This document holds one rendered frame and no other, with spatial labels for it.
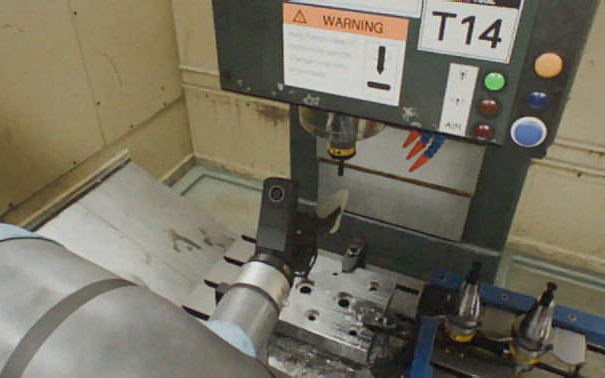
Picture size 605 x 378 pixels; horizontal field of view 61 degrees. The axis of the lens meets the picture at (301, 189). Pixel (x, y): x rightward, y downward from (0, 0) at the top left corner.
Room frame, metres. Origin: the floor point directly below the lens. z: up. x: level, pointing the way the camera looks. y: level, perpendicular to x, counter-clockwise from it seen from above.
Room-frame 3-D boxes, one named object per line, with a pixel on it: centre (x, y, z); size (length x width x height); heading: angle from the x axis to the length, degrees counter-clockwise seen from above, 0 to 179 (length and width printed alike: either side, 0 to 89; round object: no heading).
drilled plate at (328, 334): (0.84, -0.05, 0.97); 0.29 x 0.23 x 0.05; 65
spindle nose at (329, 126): (0.82, -0.07, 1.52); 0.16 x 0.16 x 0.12
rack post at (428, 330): (0.66, -0.25, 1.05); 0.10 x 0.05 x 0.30; 155
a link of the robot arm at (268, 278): (0.46, 0.05, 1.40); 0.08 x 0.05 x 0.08; 70
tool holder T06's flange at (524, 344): (0.54, -0.38, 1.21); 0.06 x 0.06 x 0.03
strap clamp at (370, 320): (0.73, -0.20, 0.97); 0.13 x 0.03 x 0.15; 65
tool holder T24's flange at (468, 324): (0.59, -0.28, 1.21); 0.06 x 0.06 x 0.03
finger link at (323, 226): (0.58, -0.02, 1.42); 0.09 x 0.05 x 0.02; 136
